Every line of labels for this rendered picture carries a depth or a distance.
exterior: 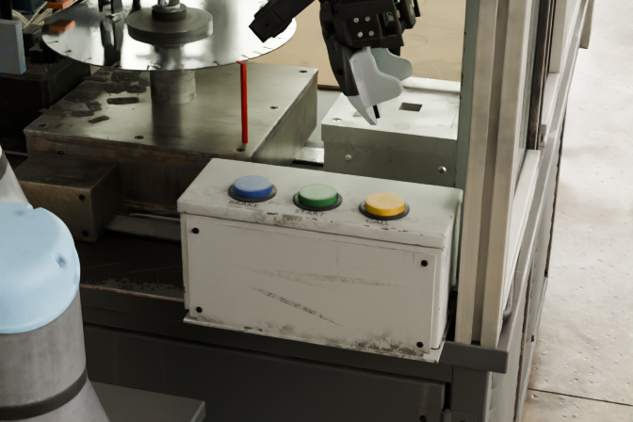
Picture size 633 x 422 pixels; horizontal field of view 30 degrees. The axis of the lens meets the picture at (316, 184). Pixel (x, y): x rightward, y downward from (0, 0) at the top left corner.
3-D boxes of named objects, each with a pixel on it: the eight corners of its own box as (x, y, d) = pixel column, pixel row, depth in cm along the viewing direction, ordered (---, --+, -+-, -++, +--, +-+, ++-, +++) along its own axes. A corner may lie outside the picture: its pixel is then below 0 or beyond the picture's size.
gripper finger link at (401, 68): (418, 115, 124) (397, 38, 120) (366, 120, 127) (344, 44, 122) (426, 100, 127) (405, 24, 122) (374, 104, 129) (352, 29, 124)
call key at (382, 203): (407, 211, 121) (408, 194, 120) (398, 229, 118) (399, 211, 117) (369, 206, 122) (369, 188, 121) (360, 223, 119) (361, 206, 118)
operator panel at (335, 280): (455, 309, 131) (463, 187, 124) (437, 365, 121) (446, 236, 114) (216, 273, 137) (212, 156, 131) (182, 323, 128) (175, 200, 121)
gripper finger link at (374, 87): (409, 134, 121) (389, 52, 117) (355, 137, 123) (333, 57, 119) (416, 120, 124) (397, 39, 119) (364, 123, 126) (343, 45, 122)
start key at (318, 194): (341, 202, 123) (341, 186, 122) (331, 219, 119) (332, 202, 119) (304, 198, 124) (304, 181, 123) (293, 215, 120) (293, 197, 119)
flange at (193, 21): (197, 8, 161) (196, -10, 160) (223, 32, 152) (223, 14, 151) (117, 17, 157) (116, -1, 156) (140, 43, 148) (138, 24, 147)
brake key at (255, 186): (276, 194, 125) (276, 177, 124) (265, 211, 121) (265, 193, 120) (240, 189, 125) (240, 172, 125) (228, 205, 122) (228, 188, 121)
